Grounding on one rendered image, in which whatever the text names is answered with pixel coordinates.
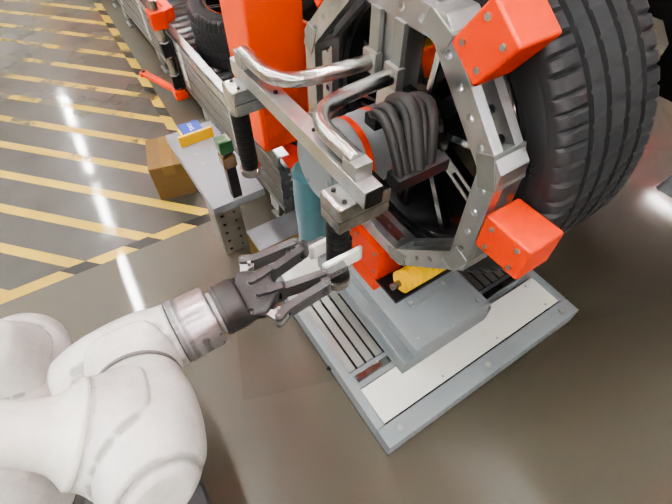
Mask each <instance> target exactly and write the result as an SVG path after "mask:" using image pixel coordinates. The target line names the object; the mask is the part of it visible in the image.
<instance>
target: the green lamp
mask: <svg viewBox="0 0 672 504"><path fill-rule="evenodd" d="M214 143H215V146H216V149H217V150H218V152H219V153H220V154H221V155H222V156H223V155H226V154H228V153H231V152H233V151H234V146H233V142H232V139H231V138H230V137H229V136H228V134H227V133H224V134H222V135H219V136H216V137H214Z"/></svg>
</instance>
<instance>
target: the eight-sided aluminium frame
mask: <svg viewBox="0 0 672 504"><path fill-rule="evenodd" d="M368 3H371V4H374V3H375V4H377V5H379V6H380V7H382V8H383V9H384V11H385V12H386V13H388V14H390V15H391V16H393V17H395V18H396V17H399V18H401V19H402V20H404V21H406V22H407V23H408V26H410V27H412V28H413V29H415V30H417V31H418V32H420V33H422V34H423V35H425V36H427V37H429V38H430V39H431V40H432V42H433V43H434V45H435V48H436V51H437V54H438V57H439V59H440V62H441V65H442V68H443V71H444V74H445V77H446V80H447V83H448V86H449V88H450V91H451V94H452V97H453V100H454V103H455V106H456V109H457V112H458V115H459V118H460V120H461V123H462V126H463V129H464V132H465V135H466V138H467V141H468V144H469V147H470V149H471V152H472V155H473V158H474V161H475V164H476V172H477V173H476V176H475V179H474V182H473V185H472V187H471V190H470V193H469V196H468V199H467V202H466V205H465V208H464V211H463V214H462V217H461V220H460V223H459V226H458V229H457V232H456V235H455V238H416V237H415V236H414V235H413V234H412V233H411V232H410V231H408V230H407V229H406V228H405V227H404V226H403V225H402V224H401V223H400V222H399V221H398V220H397V219H396V218H395V217H394V216H393V215H392V214H391V213H390V212H389V211H387V212H385V213H383V214H381V215H379V216H377V217H375V218H373V219H371V220H369V221H367V222H365V223H363V224H361V225H362V226H363V227H364V228H365V229H366V230H367V231H368V232H369V233H370V235H371V236H372V237H373V238H374V239H375V240H376V241H377V242H378V243H379V244H380V245H381V246H382V247H383V249H384V250H385V251H386V252H387V253H388V254H389V257H390V258H391V259H393V260H394V261H395V262H396V263H397V264H399V265H402V266H404V267H405V266H418V267H428V268H438V269H449V270H451V271H455V270H459V271H464V270H465V269H467V268H469V267H470V266H472V265H474V264H475V263H477V262H479V261H480V260H482V259H484V258H485V257H487V254H486V253H485V252H484V251H483V250H482V249H480V248H479V247H478V246H477V245H476V240H477V238H478V235H479V233H480V230H481V228H482V225H483V223H484V220H485V218H486V216H487V215H489V214H490V213H492V212H494V211H496V210H498V209H499V208H501V207H503V206H505V205H507V204H508V203H510V202H512V200H513V197H514V195H515V193H516V191H517V189H518V186H519V184H520V182H521V180H522V178H524V177H525V176H526V169H527V167H528V164H529V162H530V160H529V157H528V154H527V151H526V141H523V138H522V135H521V132H520V129H519V126H518V122H517V119H516V116H515V113H514V110H513V107H512V104H511V100H510V97H509V94H508V91H507V88H506V85H505V82H504V79H503V76H500V77H498V78H495V79H493V80H490V81H488V82H486V83H483V84H481V85H478V86H473V85H472V83H471V81H470V79H469V77H468V74H467V72H466V70H465V68H464V66H463V64H462V62H461V60H460V57H459V55H458V53H457V51H456V49H455V47H454V45H453V43H452V42H453V40H454V38H455V36H456V35H457V34H458V33H459V32H460V31H461V30H462V29H463V28H464V26H465V25H466V24H467V23H468V22H469V21H470V20H471V19H472V18H473V17H474V16H475V15H476V14H477V13H478V12H479V10H480V9H481V6H480V4H479V3H477V2H475V1H473V0H324V1H323V2H322V4H321V5H320V7H319V8H318V10H317V11H316V12H315V14H314V15H313V17H312V18H311V20H310V21H307V25H306V27H305V29H304V31H305V37H304V44H305V49H306V66H307V69H310V68H315V67H320V66H324V65H328V64H332V63H336V62H339V38H340V35H341V34H342V33H343V32H344V31H345V29H346V28H347V27H348V26H349V25H350V24H351V23H352V21H353V20H354V19H355V18H356V17H357V16H358V15H359V13H360V12H361V11H362V10H363V9H364V8H365V7H366V5H367V4H368ZM338 89H339V79H338V80H335V81H331V82H327V83H323V84H319V85H314V86H309V87H308V102H309V112H308V114H309V115H310V116H311V117H312V116H313V112H314V109H315V107H316V106H317V104H318V103H319V102H320V101H321V100H322V99H323V98H325V97H326V96H327V95H329V94H330V93H332V92H334V91H336V90H338Z"/></svg>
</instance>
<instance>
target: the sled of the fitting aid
mask: <svg viewBox="0 0 672 504"><path fill-rule="evenodd" d="M325 262H326V253H324V254H322V255H320V256H319V257H318V267H319V268H320V269H323V268H322V264H323V263H325ZM338 292H339V294H340V295H341V296H342V297H343V299H344V300H345V301H346V303H347V304H348V305H349V306H350V308H351V309H352V310H353V312H354V313H355V314H356V316H357V317H358V318H359V319H360V321H361V322H362V323H363V325H364V326H365V327H366V328H367V330H368V331H369V332H370V334H371V335H372V336H373V337H374V339H375V340H376V341H377V343H378V344H379V345H380V346H381V348H382V349H383V350H384V352H385V353H386V354H387V355H388V357H389V358H390V359H391V361H392V362H393V363H394V364H395V366H396V367H397V368H398V370H399V371H400V372H401V373H402V374H403V373H405V372H406V371H408V370H409V369H411V368H412V367H414V366H415V365H417V364H418V363H420V362H421V361H423V360H424V359H426V358H427V357H429V356H430V355H432V354H433V353H435V352H436V351H438V350H439V349H441V348H442V347H444V346H445V345H447V344H448V343H450V342H451V341H453V340H454V339H456V338H457V337H459V336H460V335H462V334H463V333H465V332H466V331H468V330H469V329H471V328H472V327H474V326H475V325H477V324H478V323H480V322H481V321H483V320H484V319H485V318H486V316H487V315H488V313H489V311H490V309H491V306H490V305H489V307H488V309H487V311H485V312H484V313H482V314H481V315H479V316H477V317H476V318H474V319H473V320H471V321H470V322H468V323H467V324H465V325H464V326H462V327H461V328H459V329H458V330H456V331H455V332H453V333H452V334H450V335H449V336H447V337H446V338H444V339H443V340H441V341H440V342H438V343H437V344H435V345H434V346H432V347H430V348H429V349H427V350H426V351H424V352H423V353H421V354H420V355H418V356H417V357H414V356H413V355H412V354H411V353H410V351H409V350H408V349H407V348H406V347H405V345H404V344H403V343H402V342H401V340H400V339H399V338H398V337H397V336H396V334H395V333H394V332H393V331H392V329H391V328H390V327H389V326H388V325H387V323H386V322H385V321H384V320H383V318H382V317H381V316H380V315H379V314H378V312H377V311H376V310H375V309H374V307H373V306H372V305H371V304H370V302H369V301H368V300H367V299H366V298H365V296H364V295H363V294H362V293H361V291H360V290H359V289H358V288H357V287H356V285H355V284H354V283H353V282H352V280H351V279H350V283H349V286H348V287H347V288H346V289H344V290H342V291H338Z"/></svg>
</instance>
